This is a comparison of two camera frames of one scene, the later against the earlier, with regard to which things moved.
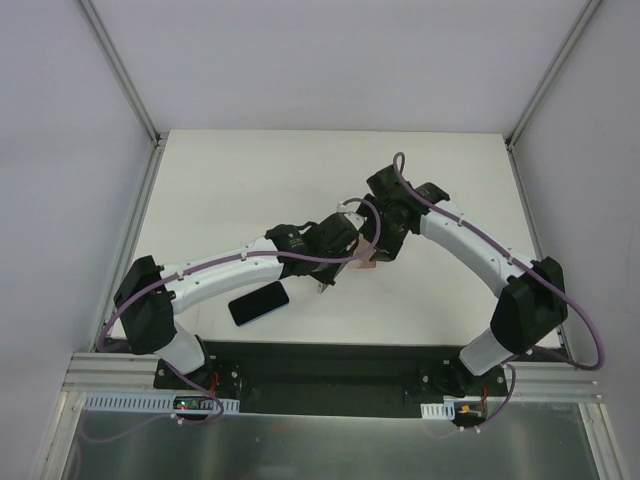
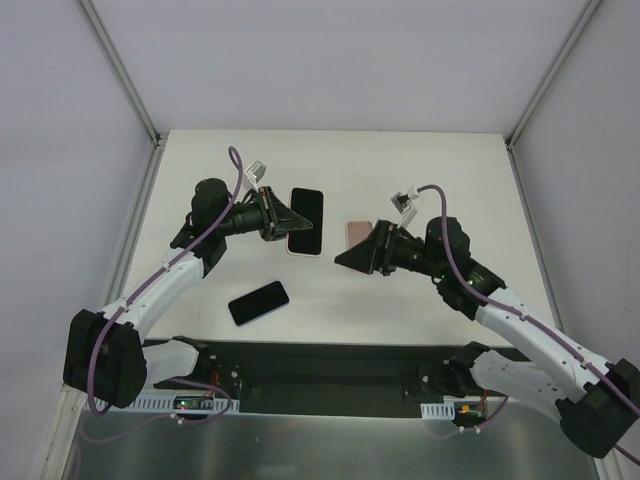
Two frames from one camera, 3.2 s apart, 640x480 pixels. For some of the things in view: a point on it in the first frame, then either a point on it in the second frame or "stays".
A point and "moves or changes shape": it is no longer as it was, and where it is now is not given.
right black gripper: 382,245 -> 382,248
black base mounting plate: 306,377 stays
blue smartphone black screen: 258,303 stays
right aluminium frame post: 552,73 stays
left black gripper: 345,245 -> 268,214
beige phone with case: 365,261 moves or changes shape
